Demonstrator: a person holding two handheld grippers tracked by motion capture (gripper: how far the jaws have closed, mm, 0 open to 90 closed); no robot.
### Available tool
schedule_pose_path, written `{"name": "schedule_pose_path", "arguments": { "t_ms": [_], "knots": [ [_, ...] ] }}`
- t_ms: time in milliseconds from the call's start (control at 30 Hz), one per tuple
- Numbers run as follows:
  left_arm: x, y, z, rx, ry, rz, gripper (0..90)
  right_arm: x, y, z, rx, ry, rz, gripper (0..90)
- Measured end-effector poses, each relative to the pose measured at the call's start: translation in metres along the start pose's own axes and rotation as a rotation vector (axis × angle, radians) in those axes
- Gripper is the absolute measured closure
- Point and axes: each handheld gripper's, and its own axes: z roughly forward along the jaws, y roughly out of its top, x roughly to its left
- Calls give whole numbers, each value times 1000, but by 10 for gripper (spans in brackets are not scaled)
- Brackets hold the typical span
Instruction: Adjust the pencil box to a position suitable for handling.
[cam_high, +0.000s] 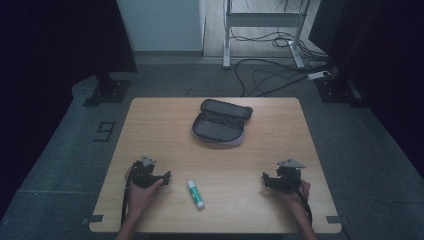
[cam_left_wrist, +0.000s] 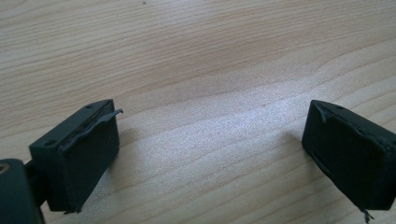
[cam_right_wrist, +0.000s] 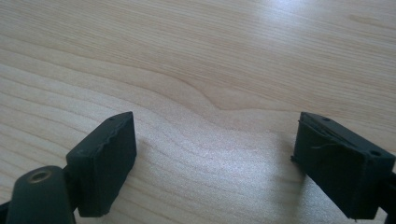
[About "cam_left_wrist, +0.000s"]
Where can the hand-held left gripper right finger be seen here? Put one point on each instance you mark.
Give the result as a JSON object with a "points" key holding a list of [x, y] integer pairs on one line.
{"points": [[348, 155]]}

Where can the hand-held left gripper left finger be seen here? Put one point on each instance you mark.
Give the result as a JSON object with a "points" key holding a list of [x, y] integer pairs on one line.
{"points": [[81, 155]]}

